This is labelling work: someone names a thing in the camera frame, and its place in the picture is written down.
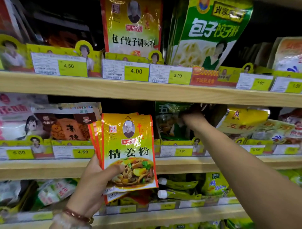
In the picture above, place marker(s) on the orange seasoning packet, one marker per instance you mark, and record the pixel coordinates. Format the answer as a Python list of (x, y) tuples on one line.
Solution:
[(288, 54)]

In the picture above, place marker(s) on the rows of assorted seasoning packets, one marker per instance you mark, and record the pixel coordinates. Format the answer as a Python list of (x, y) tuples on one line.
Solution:
[(52, 191)]

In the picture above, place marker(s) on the row of yellow price tags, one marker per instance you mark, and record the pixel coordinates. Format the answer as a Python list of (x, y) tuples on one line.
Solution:
[(19, 153), (71, 68)]

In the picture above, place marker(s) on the pale yellow packet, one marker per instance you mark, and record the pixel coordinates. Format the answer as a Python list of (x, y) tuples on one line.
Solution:
[(271, 130)]

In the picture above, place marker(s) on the green dumpling food packet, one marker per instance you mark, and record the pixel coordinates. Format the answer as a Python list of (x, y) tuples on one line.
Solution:
[(207, 35)]

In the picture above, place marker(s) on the brown orange packet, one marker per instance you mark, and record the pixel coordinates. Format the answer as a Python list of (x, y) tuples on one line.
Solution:
[(66, 35)]

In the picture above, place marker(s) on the yellow dumpling seasoning packets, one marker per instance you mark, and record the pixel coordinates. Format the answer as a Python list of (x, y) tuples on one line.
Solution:
[(132, 28)]

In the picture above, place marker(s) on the green five spice packets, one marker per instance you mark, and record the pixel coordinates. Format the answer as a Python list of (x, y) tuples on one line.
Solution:
[(170, 125)]

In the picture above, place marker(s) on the person's right forearm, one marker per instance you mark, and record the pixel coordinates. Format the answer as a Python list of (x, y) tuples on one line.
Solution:
[(255, 179)]

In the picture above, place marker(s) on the red brown clear packet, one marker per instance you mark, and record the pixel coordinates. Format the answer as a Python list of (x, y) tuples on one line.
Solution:
[(66, 125)]

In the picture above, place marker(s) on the white pink packet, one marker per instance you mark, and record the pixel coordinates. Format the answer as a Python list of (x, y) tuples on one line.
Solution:
[(19, 118)]

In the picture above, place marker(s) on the yellow seasoning packet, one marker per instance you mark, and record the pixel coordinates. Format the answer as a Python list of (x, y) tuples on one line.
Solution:
[(240, 120)]

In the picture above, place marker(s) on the red white printed packet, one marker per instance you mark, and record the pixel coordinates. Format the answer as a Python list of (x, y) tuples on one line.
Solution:
[(293, 122)]

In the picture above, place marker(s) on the person's right hand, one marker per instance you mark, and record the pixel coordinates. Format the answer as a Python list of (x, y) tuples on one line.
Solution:
[(194, 120)]

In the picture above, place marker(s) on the person's left hand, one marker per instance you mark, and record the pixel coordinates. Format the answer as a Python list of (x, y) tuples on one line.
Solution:
[(94, 186)]

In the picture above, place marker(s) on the wooden store shelving with goods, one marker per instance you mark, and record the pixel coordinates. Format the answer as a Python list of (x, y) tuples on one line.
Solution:
[(141, 90)]

